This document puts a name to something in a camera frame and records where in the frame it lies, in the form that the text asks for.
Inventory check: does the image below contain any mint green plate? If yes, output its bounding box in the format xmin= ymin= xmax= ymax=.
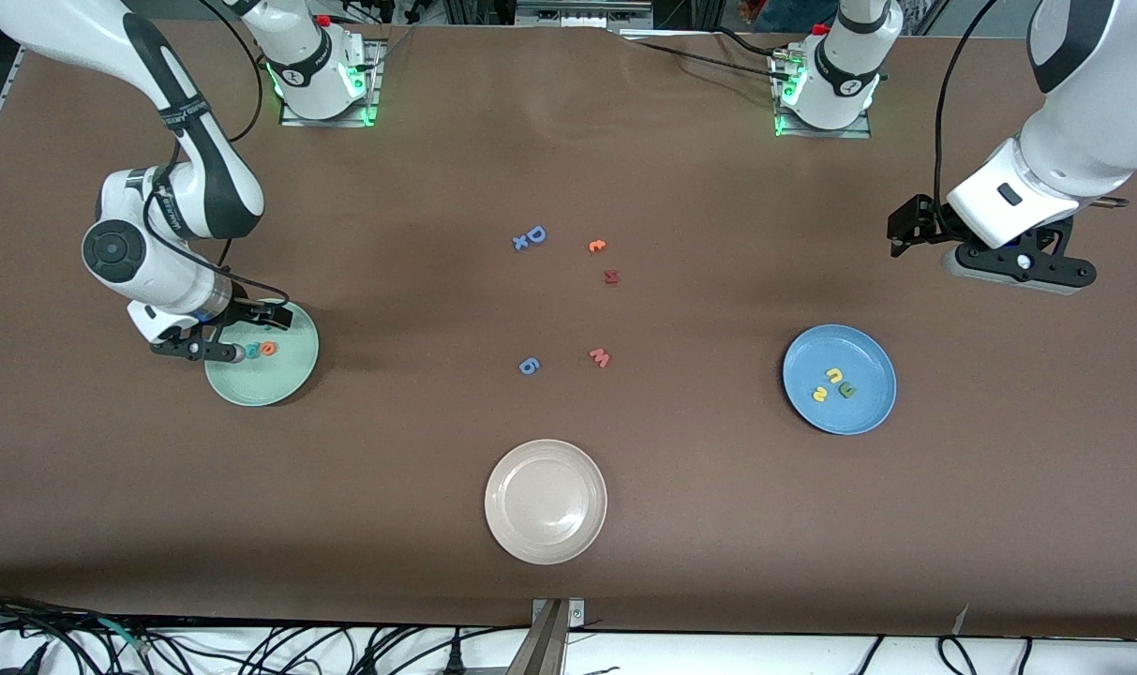
xmin=204 ymin=298 xmax=321 ymax=408

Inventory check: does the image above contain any blue plate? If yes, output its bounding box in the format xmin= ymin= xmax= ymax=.
xmin=782 ymin=324 xmax=898 ymax=436

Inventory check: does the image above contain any person in blue jeans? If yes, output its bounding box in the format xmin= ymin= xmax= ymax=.
xmin=760 ymin=0 xmax=841 ymax=29

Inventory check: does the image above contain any beige plate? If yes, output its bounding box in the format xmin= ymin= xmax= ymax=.
xmin=484 ymin=439 xmax=608 ymax=565

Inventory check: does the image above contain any brown table cover mat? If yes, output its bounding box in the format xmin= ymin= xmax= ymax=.
xmin=0 ymin=17 xmax=1137 ymax=640

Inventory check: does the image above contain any grey metal fixture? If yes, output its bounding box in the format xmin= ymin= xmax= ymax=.
xmin=516 ymin=0 xmax=653 ymax=29

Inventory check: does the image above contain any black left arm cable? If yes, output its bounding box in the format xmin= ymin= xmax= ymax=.
xmin=934 ymin=0 xmax=1002 ymax=226

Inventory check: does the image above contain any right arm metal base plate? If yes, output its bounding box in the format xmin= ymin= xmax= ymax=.
xmin=279 ymin=39 xmax=382 ymax=128

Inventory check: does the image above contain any short black table cable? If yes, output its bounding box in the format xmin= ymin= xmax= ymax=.
xmin=704 ymin=26 xmax=789 ymax=59

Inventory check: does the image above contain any long black table cable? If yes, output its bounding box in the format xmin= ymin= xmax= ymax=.
xmin=621 ymin=36 xmax=794 ymax=83

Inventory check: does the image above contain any teal cable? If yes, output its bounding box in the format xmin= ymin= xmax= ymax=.
xmin=97 ymin=616 xmax=155 ymax=655

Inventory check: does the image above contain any black cable connector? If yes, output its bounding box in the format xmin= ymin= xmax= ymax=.
xmin=0 ymin=642 xmax=51 ymax=675

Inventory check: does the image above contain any aluminium profile bracket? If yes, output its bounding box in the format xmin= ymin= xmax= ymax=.
xmin=504 ymin=597 xmax=586 ymax=675

